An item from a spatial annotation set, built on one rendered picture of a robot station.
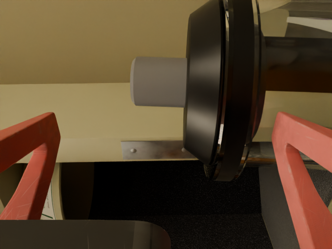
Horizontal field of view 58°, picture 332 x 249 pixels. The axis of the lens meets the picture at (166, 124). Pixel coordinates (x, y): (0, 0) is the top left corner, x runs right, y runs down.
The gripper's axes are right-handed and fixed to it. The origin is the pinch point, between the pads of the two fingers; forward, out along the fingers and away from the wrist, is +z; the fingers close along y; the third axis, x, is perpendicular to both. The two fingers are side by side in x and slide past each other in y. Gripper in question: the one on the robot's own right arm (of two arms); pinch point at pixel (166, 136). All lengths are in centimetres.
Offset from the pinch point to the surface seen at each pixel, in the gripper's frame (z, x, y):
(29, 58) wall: 54, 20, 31
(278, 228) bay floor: 18.9, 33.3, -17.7
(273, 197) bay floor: 22.9, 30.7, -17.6
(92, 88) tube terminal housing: 21.4, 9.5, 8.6
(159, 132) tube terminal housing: 12.6, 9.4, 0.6
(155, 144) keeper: 11.8, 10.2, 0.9
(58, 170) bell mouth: 15.4, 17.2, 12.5
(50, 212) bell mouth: 13.4, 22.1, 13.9
